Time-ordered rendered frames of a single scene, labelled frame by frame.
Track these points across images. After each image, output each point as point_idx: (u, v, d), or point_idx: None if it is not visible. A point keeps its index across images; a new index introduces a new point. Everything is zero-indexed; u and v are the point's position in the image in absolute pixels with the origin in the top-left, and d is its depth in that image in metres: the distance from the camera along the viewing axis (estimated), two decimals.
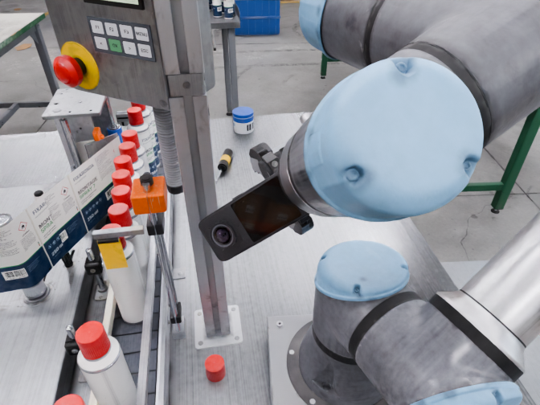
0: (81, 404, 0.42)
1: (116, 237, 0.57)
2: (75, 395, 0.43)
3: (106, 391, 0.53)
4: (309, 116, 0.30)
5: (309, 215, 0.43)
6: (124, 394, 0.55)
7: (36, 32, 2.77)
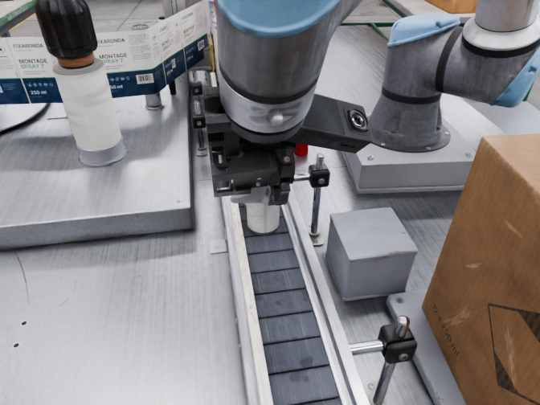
0: None
1: None
2: None
3: None
4: (274, 116, 0.30)
5: None
6: None
7: None
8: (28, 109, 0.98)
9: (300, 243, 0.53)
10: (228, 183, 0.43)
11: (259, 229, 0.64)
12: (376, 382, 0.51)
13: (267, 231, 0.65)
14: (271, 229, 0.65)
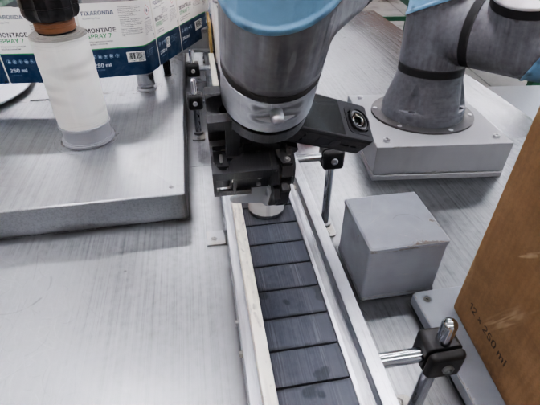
0: None
1: None
2: None
3: None
4: (276, 115, 0.30)
5: None
6: None
7: None
8: (9, 91, 0.89)
9: (312, 231, 0.45)
10: (228, 183, 0.43)
11: (262, 212, 0.57)
12: (404, 397, 0.42)
13: (271, 214, 0.57)
14: (275, 212, 0.57)
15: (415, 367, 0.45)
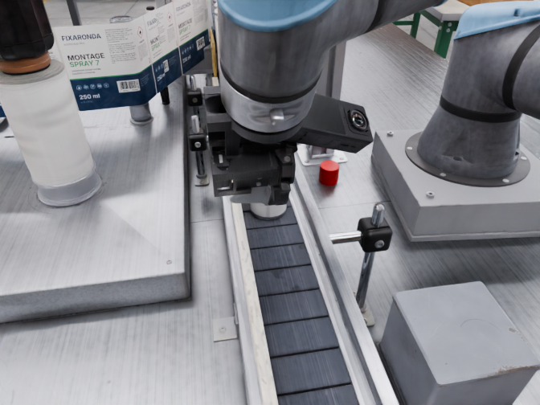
0: None
1: None
2: None
3: None
4: (276, 115, 0.30)
5: None
6: None
7: None
8: None
9: (363, 367, 0.32)
10: (228, 183, 0.43)
11: (261, 212, 0.56)
12: None
13: (271, 215, 0.57)
14: (275, 214, 0.57)
15: None
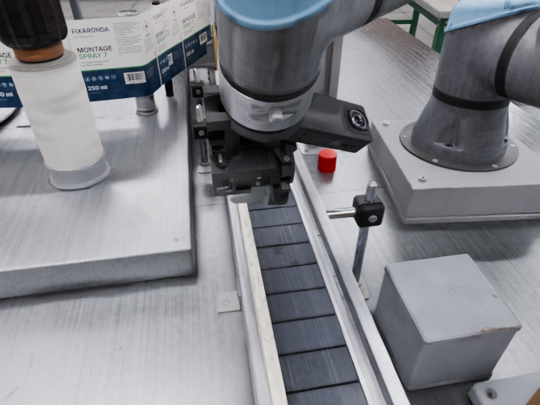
0: None
1: None
2: None
3: None
4: (274, 113, 0.30)
5: None
6: None
7: None
8: None
9: (356, 324, 0.35)
10: (228, 182, 0.43)
11: None
12: None
13: None
14: None
15: None
